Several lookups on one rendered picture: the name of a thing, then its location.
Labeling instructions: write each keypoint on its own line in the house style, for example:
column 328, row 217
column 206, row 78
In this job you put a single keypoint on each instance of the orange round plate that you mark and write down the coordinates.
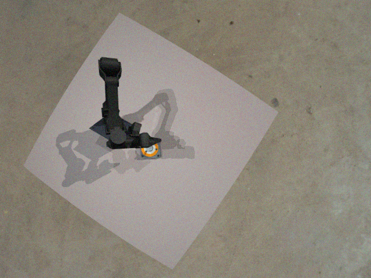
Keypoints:
column 152, row 153

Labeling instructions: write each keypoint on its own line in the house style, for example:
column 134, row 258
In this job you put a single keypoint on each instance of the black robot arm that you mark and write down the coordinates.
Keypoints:
column 110, row 71

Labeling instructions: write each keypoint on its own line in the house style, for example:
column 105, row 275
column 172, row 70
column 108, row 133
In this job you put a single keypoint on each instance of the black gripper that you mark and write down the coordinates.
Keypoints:
column 143, row 141

